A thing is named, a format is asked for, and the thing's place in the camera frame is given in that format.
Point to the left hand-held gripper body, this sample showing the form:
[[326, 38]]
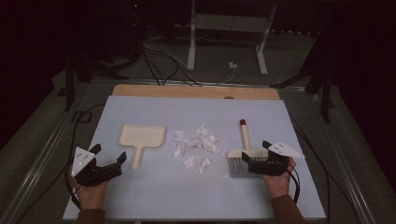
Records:
[[93, 175]]

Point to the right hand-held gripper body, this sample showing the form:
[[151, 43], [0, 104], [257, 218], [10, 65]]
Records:
[[274, 166]]

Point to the cream hand brush grey bristles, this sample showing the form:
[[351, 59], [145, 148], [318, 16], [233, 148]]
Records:
[[245, 137]]

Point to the cream plastic dustpan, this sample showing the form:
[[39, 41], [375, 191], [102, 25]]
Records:
[[141, 137]]

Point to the pile of white paper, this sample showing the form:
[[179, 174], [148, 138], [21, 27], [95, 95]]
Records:
[[205, 141]]

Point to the person's right hand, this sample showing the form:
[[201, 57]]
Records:
[[279, 185]]

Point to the person's left hand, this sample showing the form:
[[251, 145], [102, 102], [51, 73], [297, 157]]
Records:
[[91, 196]]

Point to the black tripod stand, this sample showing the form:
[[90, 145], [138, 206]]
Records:
[[69, 84], [325, 93]]

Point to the wooden table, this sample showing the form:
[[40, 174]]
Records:
[[186, 91]]

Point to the white metal stand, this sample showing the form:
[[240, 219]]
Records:
[[191, 46]]

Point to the dark equipment rack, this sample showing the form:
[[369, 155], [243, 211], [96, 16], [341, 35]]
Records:
[[134, 28]]

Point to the aluminium floor rail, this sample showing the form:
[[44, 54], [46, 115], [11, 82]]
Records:
[[345, 174], [34, 174]]

